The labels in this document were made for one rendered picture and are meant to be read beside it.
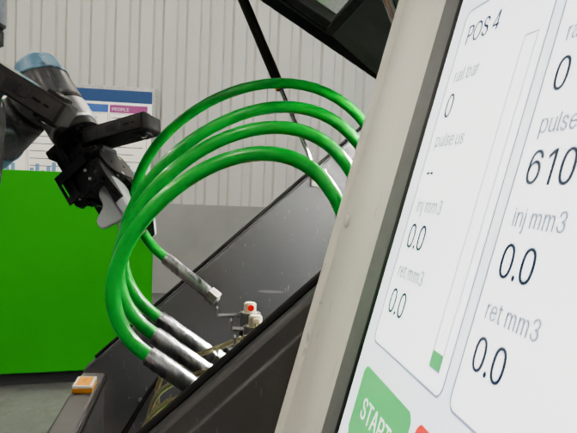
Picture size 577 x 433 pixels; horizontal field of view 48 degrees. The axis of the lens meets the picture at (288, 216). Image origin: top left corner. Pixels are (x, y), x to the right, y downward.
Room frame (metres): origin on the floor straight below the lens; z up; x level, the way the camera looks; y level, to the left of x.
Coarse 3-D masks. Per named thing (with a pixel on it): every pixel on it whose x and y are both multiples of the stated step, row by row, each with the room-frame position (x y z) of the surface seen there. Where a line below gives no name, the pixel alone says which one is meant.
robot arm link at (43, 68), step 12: (24, 60) 1.01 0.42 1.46; (36, 60) 1.01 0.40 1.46; (48, 60) 1.02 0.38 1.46; (24, 72) 1.01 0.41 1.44; (36, 72) 1.00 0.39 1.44; (48, 72) 1.00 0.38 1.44; (60, 72) 1.01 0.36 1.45; (48, 84) 0.99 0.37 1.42; (60, 84) 0.99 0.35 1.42; (72, 84) 1.01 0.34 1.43; (24, 108) 1.00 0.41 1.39; (36, 120) 1.01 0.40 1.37
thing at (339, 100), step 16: (256, 80) 0.89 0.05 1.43; (272, 80) 0.88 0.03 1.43; (288, 80) 0.88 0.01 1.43; (304, 80) 0.88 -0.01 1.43; (208, 96) 0.90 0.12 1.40; (224, 96) 0.89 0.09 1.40; (336, 96) 0.87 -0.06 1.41; (192, 112) 0.90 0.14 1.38; (352, 112) 0.86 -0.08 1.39; (176, 128) 0.90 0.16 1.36; (160, 144) 0.91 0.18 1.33; (144, 160) 0.91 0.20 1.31; (144, 240) 0.91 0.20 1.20; (160, 256) 0.90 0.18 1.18
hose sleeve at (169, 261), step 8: (168, 256) 0.90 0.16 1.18; (168, 264) 0.90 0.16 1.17; (176, 264) 0.90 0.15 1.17; (176, 272) 0.90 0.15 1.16; (184, 272) 0.90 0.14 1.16; (192, 272) 0.90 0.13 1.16; (184, 280) 0.90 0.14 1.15; (192, 280) 0.89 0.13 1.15; (200, 280) 0.90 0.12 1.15; (192, 288) 0.90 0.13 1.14; (200, 288) 0.89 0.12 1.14; (208, 288) 0.89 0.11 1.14
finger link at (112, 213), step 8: (112, 176) 0.91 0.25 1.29; (120, 184) 0.91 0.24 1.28; (104, 192) 0.91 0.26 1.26; (128, 192) 0.91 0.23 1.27; (104, 200) 0.91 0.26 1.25; (112, 200) 0.90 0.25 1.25; (120, 200) 0.89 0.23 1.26; (128, 200) 0.89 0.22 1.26; (104, 208) 0.91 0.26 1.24; (112, 208) 0.90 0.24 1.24; (120, 208) 0.89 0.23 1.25; (104, 216) 0.90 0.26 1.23; (112, 216) 0.90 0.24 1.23; (120, 216) 0.89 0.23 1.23; (104, 224) 0.90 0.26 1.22; (112, 224) 0.90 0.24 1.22; (144, 232) 0.89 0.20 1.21
